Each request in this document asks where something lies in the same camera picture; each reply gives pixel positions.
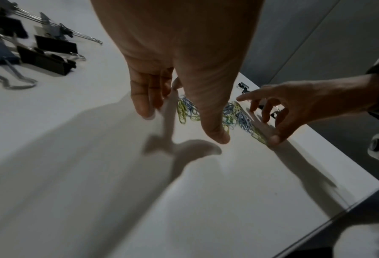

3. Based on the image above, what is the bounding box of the pile of coloured paper clips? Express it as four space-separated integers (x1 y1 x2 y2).
176 94 270 146

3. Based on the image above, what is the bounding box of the person's right hand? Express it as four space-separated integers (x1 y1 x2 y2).
236 74 379 147

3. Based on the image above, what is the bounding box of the group of black binder clips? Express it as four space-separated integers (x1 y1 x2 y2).
237 81 286 119
0 0 104 91

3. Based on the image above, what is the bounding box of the person's left hand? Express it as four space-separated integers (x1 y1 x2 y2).
90 0 265 145

